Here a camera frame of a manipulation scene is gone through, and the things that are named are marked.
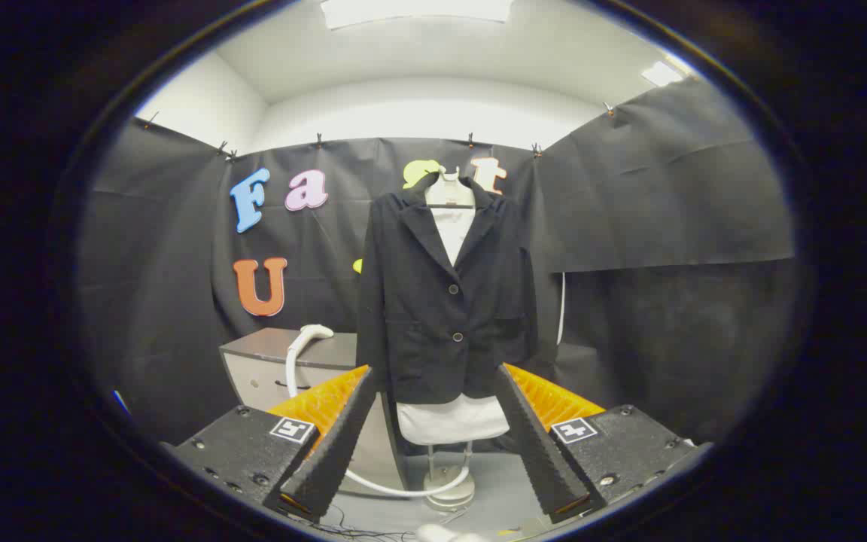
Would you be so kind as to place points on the large ceiling light panel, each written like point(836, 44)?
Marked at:
point(415, 11)

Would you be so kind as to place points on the cream clothes hanger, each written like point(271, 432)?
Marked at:
point(448, 192)

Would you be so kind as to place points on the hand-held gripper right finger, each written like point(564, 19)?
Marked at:
point(539, 452)

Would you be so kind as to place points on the metal garment stand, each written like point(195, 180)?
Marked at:
point(448, 501)

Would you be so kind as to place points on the small ceiling light panel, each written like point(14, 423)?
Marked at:
point(661, 74)

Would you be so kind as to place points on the black backdrop cloth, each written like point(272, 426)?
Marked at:
point(667, 188)

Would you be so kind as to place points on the grey drawer cabinet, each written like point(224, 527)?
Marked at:
point(253, 376)

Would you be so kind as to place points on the black blazer jacket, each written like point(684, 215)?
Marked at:
point(418, 316)

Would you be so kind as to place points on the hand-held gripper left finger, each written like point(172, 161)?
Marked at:
point(336, 452)

